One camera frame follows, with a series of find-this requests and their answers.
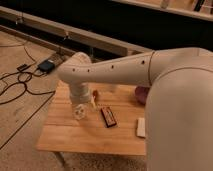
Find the white clear gripper body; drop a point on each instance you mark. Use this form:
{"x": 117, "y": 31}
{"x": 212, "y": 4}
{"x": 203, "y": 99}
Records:
{"x": 79, "y": 111}

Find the small black plug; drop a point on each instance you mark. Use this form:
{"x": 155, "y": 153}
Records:
{"x": 23, "y": 67}

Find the wooden table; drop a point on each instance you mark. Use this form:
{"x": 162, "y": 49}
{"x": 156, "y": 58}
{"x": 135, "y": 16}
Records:
{"x": 61, "y": 132}

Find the black power adapter box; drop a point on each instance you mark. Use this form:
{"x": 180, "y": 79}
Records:
{"x": 46, "y": 66}

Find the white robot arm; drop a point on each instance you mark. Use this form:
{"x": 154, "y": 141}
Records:
{"x": 179, "y": 106}

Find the dark red bowl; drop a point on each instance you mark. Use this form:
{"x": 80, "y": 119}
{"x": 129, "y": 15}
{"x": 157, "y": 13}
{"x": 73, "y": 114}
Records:
{"x": 141, "y": 94}

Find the white rectangular block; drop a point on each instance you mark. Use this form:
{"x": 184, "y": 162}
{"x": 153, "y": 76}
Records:
{"x": 141, "y": 128}

